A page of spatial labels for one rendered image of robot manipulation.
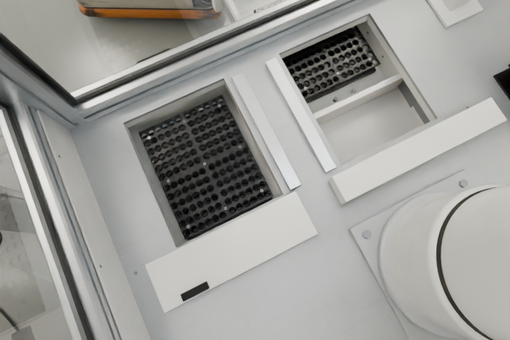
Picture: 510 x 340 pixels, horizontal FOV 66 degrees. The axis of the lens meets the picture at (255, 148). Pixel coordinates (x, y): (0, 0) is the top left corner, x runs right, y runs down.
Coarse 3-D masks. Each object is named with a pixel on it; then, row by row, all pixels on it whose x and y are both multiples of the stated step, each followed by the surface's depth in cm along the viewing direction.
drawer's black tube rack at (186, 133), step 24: (192, 120) 75; (216, 120) 76; (144, 144) 74; (168, 144) 74; (192, 144) 77; (216, 144) 74; (240, 144) 74; (168, 168) 73; (192, 168) 73; (216, 168) 73; (240, 168) 73; (168, 192) 72; (192, 192) 72; (216, 192) 72; (240, 192) 72; (264, 192) 72; (192, 216) 71; (216, 216) 74
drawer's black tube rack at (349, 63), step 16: (352, 32) 81; (320, 48) 80; (336, 48) 80; (352, 48) 80; (368, 48) 80; (288, 64) 82; (304, 64) 79; (320, 64) 79; (336, 64) 79; (352, 64) 82; (368, 64) 80; (304, 80) 78; (320, 80) 78; (336, 80) 81; (352, 80) 81; (304, 96) 80; (320, 96) 80
